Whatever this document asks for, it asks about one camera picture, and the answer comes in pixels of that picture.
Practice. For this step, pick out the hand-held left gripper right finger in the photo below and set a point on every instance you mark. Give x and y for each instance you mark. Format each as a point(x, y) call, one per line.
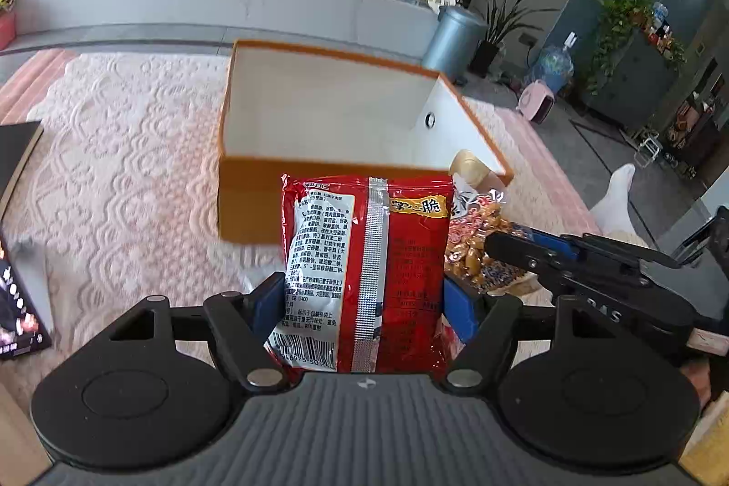
point(458, 309)

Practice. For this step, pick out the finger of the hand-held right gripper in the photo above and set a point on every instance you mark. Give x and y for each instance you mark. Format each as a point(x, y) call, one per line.
point(512, 252)
point(552, 240)

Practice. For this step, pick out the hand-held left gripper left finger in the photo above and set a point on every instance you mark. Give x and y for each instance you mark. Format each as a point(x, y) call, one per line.
point(270, 304)

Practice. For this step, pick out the red printed brown snack bag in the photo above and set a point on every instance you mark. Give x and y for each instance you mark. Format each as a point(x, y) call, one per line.
point(472, 252)

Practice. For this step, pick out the red snack packet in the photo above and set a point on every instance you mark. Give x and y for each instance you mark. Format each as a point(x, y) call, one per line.
point(410, 264)

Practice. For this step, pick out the beige snack packet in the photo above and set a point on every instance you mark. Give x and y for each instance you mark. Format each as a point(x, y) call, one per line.
point(470, 167)

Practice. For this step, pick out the orange cardboard box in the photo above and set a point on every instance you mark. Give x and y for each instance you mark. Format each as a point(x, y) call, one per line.
point(256, 201)

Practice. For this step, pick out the person's white-socked leg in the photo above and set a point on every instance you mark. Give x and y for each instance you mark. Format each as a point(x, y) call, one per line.
point(618, 212)

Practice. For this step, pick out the small white rack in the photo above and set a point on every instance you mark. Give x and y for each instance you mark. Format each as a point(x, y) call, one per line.
point(648, 147)

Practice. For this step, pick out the small pink appliance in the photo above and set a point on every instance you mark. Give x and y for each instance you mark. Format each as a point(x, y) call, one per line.
point(535, 101)

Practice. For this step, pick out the dark wooden shelf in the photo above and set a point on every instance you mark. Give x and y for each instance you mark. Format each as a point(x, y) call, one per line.
point(697, 133)

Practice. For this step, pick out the blue water jug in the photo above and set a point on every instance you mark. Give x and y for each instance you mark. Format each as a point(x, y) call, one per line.
point(552, 64)

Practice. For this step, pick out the grey-blue cabinet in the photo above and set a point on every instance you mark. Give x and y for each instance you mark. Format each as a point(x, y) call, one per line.
point(632, 82)

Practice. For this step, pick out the tall-leaf plant in black pot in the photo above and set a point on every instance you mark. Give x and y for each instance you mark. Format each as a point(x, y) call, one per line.
point(484, 56)

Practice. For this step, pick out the blue-grey trash can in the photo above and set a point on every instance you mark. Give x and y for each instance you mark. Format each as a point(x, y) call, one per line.
point(453, 42)

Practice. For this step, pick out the pink white patterned rug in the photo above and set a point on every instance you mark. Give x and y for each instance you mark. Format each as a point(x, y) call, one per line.
point(114, 150)

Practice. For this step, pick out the green trailing plant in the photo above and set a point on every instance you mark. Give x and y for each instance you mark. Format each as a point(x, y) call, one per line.
point(618, 13)

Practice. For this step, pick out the black magazine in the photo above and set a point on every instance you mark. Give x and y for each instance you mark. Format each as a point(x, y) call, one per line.
point(17, 304)

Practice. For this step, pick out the white round object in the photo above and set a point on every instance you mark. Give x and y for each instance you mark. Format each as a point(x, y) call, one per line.
point(443, 0)

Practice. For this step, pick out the light wooden board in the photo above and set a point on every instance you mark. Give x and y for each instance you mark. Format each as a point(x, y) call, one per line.
point(17, 440)

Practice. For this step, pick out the pink box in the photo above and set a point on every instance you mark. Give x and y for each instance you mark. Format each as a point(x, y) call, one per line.
point(5, 30)

